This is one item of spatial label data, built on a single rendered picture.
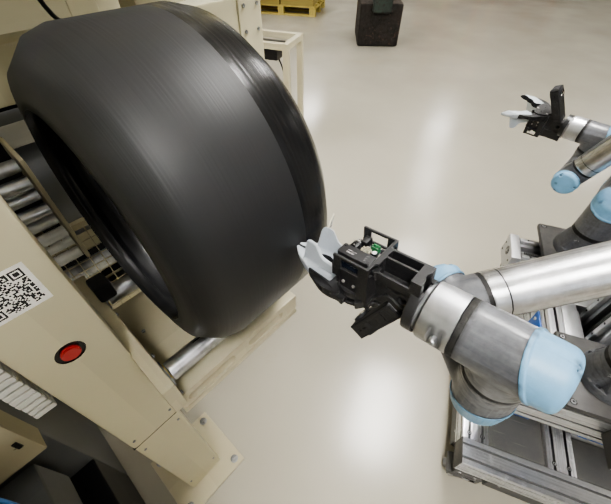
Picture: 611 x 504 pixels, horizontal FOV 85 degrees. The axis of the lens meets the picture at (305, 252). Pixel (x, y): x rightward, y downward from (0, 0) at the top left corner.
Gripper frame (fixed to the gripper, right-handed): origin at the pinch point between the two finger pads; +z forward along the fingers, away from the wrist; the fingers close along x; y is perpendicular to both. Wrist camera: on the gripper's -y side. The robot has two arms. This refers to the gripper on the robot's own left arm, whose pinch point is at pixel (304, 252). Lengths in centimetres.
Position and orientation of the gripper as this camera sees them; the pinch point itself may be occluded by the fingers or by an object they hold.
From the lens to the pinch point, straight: 52.6
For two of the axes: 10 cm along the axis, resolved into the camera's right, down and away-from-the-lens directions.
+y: -0.7, -7.4, -6.7
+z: -7.4, -4.1, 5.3
